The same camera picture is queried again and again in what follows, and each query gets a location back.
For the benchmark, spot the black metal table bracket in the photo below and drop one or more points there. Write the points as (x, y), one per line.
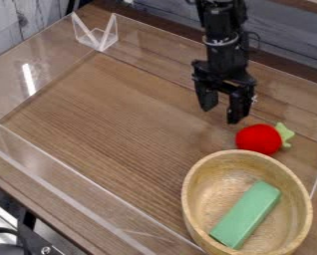
(36, 245)

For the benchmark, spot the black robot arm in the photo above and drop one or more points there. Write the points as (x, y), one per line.
(221, 18)

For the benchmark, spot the red plush strawberry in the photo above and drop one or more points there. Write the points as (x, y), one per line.
(265, 138)

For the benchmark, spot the green rectangular block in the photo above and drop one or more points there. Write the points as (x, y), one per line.
(245, 215)

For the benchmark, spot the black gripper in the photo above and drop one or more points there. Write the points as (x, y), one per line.
(222, 74)

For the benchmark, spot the oval wooden bowl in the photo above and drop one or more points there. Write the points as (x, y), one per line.
(214, 184)

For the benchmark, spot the clear acrylic enclosure wall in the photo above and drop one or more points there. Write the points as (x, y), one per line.
(102, 131)

